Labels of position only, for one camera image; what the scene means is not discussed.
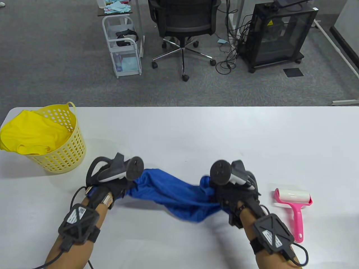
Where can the person's left hand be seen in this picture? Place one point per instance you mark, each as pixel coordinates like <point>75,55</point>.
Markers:
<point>117,189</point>

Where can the person's right hand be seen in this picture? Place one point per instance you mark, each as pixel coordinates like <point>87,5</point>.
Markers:
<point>227,196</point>

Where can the blue t-shirt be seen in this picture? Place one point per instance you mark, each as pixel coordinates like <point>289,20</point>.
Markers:
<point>179,193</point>

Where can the pink lint roller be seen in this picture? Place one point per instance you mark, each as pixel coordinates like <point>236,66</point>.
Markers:
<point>294,213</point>

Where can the yellow t-shirt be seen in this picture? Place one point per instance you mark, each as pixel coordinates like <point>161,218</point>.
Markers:
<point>30,131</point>

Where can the person's left forearm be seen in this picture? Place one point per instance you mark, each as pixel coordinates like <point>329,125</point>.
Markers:
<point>75,243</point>

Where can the person's right forearm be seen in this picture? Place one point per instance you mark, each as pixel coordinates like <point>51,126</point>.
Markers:
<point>269,243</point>

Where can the white wristwatch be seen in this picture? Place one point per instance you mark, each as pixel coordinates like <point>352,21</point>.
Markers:
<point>108,199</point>

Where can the grey left hand controller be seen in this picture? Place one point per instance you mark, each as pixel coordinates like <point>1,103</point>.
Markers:
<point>134,168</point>

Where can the yellow perforated plastic basket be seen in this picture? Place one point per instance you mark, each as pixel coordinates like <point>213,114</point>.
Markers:
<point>70,157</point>

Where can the light blue packet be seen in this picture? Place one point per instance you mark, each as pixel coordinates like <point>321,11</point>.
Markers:
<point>127,64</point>

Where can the white rolling cart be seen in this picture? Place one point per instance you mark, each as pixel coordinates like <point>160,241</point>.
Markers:
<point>123,50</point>

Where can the black floor plate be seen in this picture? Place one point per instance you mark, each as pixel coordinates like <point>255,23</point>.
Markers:
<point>293,72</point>

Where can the white floor foot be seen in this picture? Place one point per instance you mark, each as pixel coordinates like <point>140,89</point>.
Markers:
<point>346,102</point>

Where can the small light blue cloth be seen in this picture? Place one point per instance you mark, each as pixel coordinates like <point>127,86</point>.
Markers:
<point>222,41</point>

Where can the black headset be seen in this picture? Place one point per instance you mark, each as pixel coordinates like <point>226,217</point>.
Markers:
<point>126,33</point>

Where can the white desk leg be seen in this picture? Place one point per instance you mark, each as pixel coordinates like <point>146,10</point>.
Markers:
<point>139,28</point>
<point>237,16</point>

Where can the black cabinet on wheels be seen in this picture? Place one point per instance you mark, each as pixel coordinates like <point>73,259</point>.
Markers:
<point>280,36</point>

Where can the pile of light blue cloths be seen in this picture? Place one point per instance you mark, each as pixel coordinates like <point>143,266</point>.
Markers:
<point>117,7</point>

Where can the black office chair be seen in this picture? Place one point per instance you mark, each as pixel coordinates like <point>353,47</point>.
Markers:
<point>182,16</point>

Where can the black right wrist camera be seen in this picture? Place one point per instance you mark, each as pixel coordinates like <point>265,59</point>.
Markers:
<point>273,232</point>

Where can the white desk frame rail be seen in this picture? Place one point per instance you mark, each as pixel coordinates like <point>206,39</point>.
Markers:
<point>328,37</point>

